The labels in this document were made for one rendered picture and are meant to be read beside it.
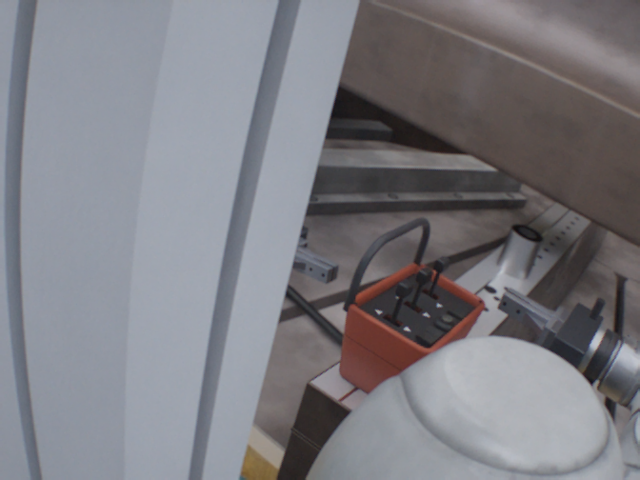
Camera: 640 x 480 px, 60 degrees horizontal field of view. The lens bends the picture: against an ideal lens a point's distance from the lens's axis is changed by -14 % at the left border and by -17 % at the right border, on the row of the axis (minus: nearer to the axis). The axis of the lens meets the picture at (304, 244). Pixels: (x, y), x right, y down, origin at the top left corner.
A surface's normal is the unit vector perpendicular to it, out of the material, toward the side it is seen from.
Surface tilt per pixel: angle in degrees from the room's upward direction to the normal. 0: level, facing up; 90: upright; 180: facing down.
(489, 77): 90
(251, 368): 90
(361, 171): 72
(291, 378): 0
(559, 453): 32
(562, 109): 90
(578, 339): 0
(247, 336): 90
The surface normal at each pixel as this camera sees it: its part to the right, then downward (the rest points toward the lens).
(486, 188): 0.47, 0.51
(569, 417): 0.11, -0.93
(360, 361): -0.64, 0.36
